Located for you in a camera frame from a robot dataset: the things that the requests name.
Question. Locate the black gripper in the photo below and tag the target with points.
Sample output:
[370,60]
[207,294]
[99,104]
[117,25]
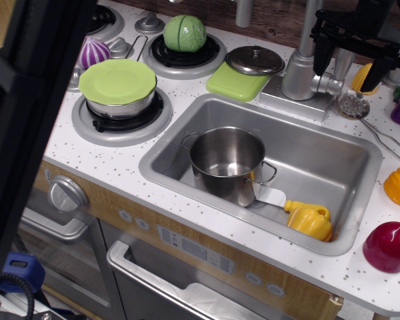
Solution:
[364,31]

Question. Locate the silver faucet lever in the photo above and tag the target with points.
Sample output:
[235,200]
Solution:
[333,83]

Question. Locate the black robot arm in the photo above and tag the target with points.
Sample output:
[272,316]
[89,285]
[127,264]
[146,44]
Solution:
[364,31]

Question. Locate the yellow corn toy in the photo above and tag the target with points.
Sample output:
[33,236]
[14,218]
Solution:
[360,77]

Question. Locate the metal slotted spoon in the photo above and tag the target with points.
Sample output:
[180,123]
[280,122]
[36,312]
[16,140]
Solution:
[354,106]

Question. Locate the silver faucet base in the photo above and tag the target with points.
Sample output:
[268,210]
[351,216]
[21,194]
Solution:
[292,92]

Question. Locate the steel pot lid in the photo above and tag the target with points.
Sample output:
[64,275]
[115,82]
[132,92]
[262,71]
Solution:
[255,60]

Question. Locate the stainless steel sink basin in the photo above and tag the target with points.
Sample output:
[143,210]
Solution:
[312,164]

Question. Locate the green cutting board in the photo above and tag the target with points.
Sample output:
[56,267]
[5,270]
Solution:
[231,83]

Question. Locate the stainless steel pot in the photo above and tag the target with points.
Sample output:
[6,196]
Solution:
[229,163]

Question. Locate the green cabbage toy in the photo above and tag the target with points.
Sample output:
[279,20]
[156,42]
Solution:
[185,33]

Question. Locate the yellow toy bell pepper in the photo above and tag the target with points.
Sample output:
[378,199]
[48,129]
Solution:
[315,223]

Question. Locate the rear stove burner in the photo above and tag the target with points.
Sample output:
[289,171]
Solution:
[176,65]

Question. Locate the stove burner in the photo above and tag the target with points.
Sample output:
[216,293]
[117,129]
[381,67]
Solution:
[106,23]
[122,133]
[176,65]

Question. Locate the red pepper toy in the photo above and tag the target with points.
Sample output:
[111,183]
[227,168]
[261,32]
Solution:
[382,247]

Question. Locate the silver stove knob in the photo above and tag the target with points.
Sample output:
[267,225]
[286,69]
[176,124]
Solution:
[120,49]
[149,25]
[73,85]

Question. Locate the silver stove knob middle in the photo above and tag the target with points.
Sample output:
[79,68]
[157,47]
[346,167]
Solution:
[120,49]

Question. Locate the green plate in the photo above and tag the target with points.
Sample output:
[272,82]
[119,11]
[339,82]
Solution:
[117,82]

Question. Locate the small steel pan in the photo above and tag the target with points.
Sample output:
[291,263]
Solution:
[120,111]

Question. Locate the far left stove burner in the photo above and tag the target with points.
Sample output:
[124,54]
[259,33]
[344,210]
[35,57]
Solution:
[106,23]

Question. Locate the front stove burner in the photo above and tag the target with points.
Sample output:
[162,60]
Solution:
[122,133]

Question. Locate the purple white onion toy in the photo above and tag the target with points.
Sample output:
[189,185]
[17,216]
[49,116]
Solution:
[93,51]

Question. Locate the silver stove knob left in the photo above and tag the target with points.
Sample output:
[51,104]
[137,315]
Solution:
[73,85]

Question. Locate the silver oven dial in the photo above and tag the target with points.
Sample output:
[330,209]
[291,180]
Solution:
[65,195]

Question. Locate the blue clamp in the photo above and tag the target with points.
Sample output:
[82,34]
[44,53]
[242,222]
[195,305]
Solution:
[18,267]

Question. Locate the silver back post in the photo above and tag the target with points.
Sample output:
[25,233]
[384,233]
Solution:
[244,13]

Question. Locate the white spatula yellow handle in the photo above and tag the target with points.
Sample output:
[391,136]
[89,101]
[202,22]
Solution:
[278,198]

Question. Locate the dishwasher door handle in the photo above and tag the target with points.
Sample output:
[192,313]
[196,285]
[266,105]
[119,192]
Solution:
[194,302]

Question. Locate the black camera stand post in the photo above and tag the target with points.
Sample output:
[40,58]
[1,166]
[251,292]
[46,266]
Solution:
[37,58]

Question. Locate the oven door handle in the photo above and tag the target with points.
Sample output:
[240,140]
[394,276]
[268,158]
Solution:
[70,233]

